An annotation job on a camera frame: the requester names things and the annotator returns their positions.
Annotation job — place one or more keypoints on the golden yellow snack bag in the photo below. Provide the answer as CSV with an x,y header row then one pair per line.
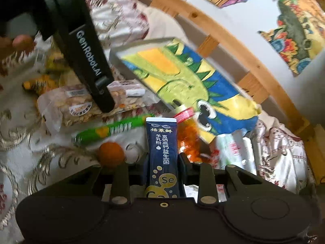
x,y
56,63

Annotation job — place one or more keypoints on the yellow dried fish package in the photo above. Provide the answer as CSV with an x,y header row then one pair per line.
x,y
42,84

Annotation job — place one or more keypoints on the orange snack bag red label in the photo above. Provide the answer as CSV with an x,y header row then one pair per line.
x,y
187,133

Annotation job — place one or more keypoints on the dinosaur painted tray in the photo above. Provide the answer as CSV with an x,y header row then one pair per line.
x,y
173,71

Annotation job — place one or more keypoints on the white green snack package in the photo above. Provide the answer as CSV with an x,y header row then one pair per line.
x,y
236,149

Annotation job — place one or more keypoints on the landscape painting poster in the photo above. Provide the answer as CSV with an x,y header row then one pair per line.
x,y
299,35

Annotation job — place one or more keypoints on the wooden bed headboard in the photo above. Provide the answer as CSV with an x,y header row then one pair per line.
x,y
259,81

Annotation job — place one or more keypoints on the white floral satin bedspread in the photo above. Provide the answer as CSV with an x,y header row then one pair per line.
x,y
97,162

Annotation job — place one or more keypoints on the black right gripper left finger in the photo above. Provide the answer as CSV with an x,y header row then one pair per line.
x,y
129,182

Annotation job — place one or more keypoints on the clear bag puffed rice snack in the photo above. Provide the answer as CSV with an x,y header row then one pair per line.
x,y
69,105

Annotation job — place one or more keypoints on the small nut bar package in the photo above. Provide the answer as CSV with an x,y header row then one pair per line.
x,y
132,88

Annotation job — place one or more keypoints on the small orange tangerine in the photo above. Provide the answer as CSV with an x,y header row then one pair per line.
x,y
110,154

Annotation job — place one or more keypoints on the dark blue powder sachet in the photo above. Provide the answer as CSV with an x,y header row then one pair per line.
x,y
163,181

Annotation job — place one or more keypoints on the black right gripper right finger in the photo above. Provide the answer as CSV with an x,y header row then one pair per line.
x,y
199,174

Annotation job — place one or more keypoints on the green stick snack package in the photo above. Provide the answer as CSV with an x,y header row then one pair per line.
x,y
96,134

